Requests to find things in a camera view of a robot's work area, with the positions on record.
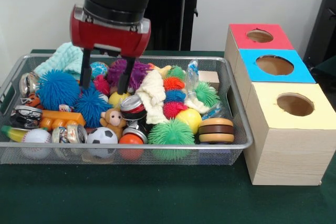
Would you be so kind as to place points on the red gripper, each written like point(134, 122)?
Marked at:
point(110, 37)

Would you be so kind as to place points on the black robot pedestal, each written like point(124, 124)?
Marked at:
point(178, 11)

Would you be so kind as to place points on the purple spiky ball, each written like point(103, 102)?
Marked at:
point(139, 73)

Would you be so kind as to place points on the mint green knitted cloth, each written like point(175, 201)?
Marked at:
point(65, 58)

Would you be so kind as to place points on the yellow and red ball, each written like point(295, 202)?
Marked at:
point(190, 119)

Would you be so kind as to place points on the silver mesh bin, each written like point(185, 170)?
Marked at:
point(236, 153)

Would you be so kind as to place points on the large green spiky ball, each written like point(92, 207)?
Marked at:
point(170, 132)

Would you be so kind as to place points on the cream knitted cloth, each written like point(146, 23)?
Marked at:
point(155, 90)

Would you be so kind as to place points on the wooden box with three holes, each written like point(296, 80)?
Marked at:
point(288, 155)

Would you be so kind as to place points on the multicoloured spiky caterpillar toy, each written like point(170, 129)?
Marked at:
point(174, 95)

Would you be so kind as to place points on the wooden burger toy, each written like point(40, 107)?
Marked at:
point(215, 129)

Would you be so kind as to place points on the black and white soccer ball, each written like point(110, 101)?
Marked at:
point(102, 136)

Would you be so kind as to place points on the large blue spiky ball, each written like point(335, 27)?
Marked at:
point(57, 89)

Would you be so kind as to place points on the white baseball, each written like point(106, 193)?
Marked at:
point(36, 137)

